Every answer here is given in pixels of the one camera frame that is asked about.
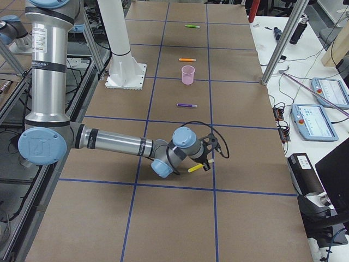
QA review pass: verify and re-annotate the near blue teach pendant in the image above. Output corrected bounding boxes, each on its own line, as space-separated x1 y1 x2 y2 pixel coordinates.
291 104 339 142

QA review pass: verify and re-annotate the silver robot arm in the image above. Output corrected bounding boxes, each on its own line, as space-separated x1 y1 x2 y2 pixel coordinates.
18 1 218 178

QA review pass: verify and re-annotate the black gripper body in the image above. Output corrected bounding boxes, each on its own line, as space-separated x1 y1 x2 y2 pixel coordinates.
196 141 209 165

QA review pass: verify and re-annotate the black monitor on stand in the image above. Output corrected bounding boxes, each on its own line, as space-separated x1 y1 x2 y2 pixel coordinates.
298 140 348 247

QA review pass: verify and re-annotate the far blue teach pendant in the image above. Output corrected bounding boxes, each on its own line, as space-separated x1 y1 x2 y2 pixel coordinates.
311 78 348 110

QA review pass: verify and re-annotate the black camera cable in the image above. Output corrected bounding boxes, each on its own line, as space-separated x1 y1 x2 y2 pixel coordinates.
166 121 230 176

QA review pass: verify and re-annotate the grey aluminium frame post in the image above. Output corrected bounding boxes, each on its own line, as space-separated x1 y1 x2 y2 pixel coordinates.
261 0 309 86

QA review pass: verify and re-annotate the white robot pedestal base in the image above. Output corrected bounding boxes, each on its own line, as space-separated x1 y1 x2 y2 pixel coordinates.
98 0 147 90

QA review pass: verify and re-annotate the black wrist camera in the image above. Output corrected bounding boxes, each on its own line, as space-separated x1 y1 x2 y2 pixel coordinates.
201 133 221 152

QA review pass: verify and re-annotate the black cardboard box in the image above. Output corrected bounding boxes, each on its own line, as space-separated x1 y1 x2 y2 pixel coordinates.
287 153 324 197

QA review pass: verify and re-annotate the red cylinder bottle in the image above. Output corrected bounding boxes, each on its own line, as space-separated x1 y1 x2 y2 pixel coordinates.
248 0 260 23

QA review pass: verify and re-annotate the purple highlighter pen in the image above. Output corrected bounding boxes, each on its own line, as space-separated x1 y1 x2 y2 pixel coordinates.
176 103 198 108

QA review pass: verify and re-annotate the black water bottle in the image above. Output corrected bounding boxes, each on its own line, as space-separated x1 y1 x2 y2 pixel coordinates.
289 16 309 45

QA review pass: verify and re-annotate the yellow highlighter pen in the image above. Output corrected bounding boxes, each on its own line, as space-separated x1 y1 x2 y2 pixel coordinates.
188 163 204 173

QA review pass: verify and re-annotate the blue teach pendant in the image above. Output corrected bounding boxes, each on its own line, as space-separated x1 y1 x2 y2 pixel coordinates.
291 104 339 142
311 78 348 110

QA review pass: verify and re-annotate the orange highlighter pen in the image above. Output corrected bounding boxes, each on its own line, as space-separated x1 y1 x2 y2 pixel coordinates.
178 58 196 62

